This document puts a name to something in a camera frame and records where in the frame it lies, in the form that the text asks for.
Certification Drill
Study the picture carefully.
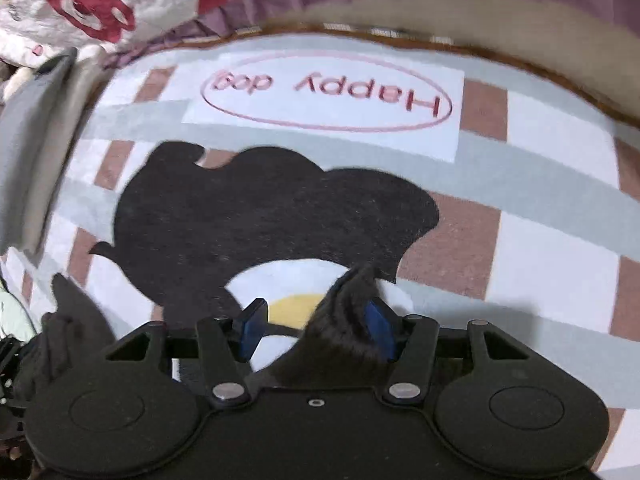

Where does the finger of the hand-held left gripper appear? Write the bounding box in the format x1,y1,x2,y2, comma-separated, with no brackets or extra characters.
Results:
0,332,26,411

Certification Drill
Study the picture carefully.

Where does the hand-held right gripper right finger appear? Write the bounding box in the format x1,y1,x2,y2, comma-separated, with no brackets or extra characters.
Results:
367,300,541,407

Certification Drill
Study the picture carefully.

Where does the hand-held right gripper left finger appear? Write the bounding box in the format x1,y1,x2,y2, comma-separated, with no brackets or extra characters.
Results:
100,298,268,408

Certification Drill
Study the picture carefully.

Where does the dark brown knit sweater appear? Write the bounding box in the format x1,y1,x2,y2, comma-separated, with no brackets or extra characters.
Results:
12,262,398,413

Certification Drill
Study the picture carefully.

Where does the checkered dog-print rug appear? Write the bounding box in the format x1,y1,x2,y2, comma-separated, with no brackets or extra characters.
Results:
0,27,640,480

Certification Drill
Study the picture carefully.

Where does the grey folded sweatshirt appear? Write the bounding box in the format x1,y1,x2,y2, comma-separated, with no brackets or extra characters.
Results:
0,47,78,246

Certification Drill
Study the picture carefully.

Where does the cream folded cloth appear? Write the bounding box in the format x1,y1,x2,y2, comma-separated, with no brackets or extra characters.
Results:
15,45,108,261

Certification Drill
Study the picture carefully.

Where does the beige bed base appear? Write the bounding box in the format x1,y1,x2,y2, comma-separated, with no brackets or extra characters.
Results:
260,0,640,126

